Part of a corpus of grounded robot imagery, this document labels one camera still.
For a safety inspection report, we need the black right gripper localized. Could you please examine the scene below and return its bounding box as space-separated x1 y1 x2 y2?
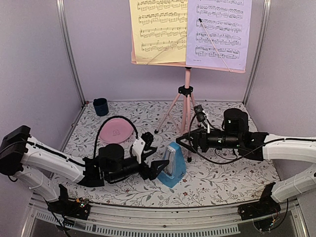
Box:
176 126 241 153

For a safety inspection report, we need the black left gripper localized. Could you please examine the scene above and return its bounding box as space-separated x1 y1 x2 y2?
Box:
107 155 169 182

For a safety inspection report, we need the blue metronome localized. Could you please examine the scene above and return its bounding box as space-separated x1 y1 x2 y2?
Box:
158 142 186 188

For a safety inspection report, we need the pink music stand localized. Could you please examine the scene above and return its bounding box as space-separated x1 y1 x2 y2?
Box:
128 0 247 162

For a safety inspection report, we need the yellow sheet music page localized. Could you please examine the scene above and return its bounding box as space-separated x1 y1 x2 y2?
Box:
129 0 188 64

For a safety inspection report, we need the purple sheet music page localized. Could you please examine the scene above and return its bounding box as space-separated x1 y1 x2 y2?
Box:
186 0 252 72

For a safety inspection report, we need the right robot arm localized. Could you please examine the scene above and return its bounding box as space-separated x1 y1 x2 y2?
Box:
176 106 316 215

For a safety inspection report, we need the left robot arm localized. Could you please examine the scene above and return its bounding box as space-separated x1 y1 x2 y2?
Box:
0 125 169 214

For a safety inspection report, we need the pink round plate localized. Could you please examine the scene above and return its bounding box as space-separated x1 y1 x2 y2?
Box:
99 118 134 144

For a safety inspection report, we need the floral table mat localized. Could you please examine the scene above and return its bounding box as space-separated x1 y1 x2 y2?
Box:
52 101 279 208

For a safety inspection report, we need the dark blue cup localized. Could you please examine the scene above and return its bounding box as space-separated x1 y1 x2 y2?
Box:
93 98 109 117

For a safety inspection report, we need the black right camera cable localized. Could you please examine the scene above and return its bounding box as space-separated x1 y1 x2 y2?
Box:
188 116 297 164

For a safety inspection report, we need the black camera cable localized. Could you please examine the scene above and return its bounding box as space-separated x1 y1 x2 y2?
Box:
92 116 139 161
188 116 297 164

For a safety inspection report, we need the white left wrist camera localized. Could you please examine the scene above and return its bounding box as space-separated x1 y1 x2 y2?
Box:
131 132 154 164

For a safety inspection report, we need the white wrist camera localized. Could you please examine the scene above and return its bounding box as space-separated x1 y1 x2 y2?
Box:
194 105 210 133
131 132 154 164

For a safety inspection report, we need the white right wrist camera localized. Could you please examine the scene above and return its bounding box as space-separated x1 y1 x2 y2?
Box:
194 105 210 133

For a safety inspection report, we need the black left camera cable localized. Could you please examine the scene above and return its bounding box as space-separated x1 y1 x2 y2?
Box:
92 116 139 161

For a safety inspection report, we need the aluminium front rail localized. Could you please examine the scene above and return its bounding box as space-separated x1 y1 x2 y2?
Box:
21 194 312 237

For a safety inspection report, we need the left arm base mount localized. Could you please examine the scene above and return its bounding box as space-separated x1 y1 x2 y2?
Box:
46 199 91 220

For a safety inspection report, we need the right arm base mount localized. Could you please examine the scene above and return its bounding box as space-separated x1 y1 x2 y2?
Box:
237 200 281 220

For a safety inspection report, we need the right aluminium frame post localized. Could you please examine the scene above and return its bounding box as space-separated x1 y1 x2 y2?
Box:
242 0 271 107

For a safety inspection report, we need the aluminium frame post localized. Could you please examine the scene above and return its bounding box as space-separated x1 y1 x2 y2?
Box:
56 0 86 107
242 0 271 107

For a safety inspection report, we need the left aluminium frame post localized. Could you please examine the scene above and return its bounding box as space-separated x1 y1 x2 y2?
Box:
56 0 86 107

